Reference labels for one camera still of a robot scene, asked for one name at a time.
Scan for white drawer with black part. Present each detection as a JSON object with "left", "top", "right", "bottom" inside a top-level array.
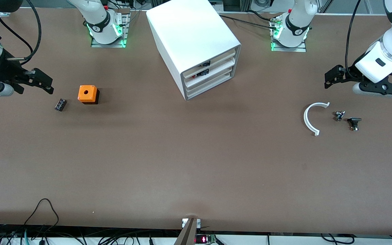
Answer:
[{"left": 185, "top": 59, "right": 235, "bottom": 88}]

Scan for wooden camera mount bracket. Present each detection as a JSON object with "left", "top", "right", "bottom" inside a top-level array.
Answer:
[{"left": 174, "top": 218, "right": 201, "bottom": 245}]

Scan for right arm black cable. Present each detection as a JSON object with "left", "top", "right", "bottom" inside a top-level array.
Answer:
[{"left": 0, "top": 0, "right": 42, "bottom": 66}]

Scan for thin black looped cable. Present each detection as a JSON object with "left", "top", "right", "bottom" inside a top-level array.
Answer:
[{"left": 23, "top": 198, "right": 60, "bottom": 235}]

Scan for orange box with hole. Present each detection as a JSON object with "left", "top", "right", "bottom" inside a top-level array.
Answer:
[{"left": 78, "top": 85, "right": 100, "bottom": 105}]

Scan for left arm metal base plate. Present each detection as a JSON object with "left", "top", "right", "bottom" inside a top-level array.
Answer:
[{"left": 270, "top": 19, "right": 307, "bottom": 52}]

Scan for white semicircular plastic bracket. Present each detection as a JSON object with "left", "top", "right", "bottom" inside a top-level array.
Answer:
[{"left": 304, "top": 102, "right": 330, "bottom": 137}]

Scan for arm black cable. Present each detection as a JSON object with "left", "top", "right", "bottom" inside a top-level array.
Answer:
[
  {"left": 0, "top": 0, "right": 42, "bottom": 66},
  {"left": 345, "top": 0, "right": 362, "bottom": 79}
]

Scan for tangled black cable bundle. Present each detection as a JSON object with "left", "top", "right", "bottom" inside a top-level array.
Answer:
[{"left": 0, "top": 223, "right": 183, "bottom": 245}]

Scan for long black table cable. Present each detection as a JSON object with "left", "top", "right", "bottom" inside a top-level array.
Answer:
[{"left": 219, "top": 14, "right": 280, "bottom": 30}]

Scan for white empty drawer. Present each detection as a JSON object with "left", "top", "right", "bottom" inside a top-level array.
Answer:
[{"left": 186, "top": 70, "right": 234, "bottom": 97}]

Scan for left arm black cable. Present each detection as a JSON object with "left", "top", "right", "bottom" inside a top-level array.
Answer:
[{"left": 345, "top": 0, "right": 362, "bottom": 79}]

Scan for small black switch component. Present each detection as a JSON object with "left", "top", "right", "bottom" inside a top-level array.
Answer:
[{"left": 347, "top": 117, "right": 362, "bottom": 132}]

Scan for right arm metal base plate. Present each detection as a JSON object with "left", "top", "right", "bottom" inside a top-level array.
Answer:
[{"left": 91, "top": 9, "right": 130, "bottom": 48}]

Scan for small device with red display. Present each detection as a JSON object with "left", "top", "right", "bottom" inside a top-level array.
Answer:
[{"left": 196, "top": 234, "right": 217, "bottom": 245}]

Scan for short black table cable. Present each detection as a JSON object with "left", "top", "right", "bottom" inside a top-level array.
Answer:
[{"left": 247, "top": 10, "right": 275, "bottom": 21}]

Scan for white drawer cabinet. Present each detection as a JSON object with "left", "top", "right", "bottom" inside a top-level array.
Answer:
[{"left": 146, "top": 0, "right": 242, "bottom": 101}]

